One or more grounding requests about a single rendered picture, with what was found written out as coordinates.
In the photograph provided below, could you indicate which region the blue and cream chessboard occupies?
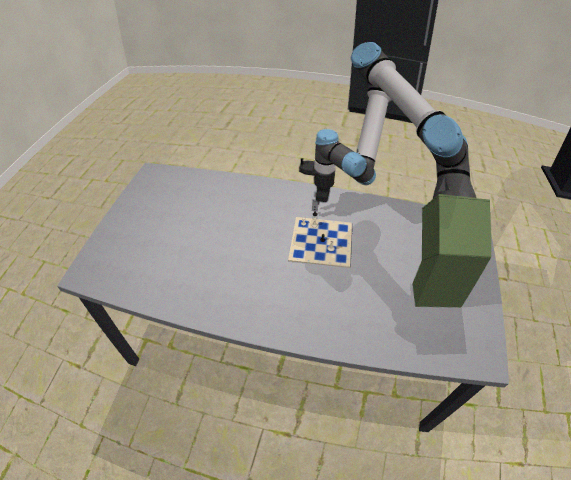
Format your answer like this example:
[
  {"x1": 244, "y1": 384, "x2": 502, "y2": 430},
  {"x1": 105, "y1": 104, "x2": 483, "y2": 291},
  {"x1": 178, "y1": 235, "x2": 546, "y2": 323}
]
[{"x1": 288, "y1": 217, "x2": 352, "y2": 268}]

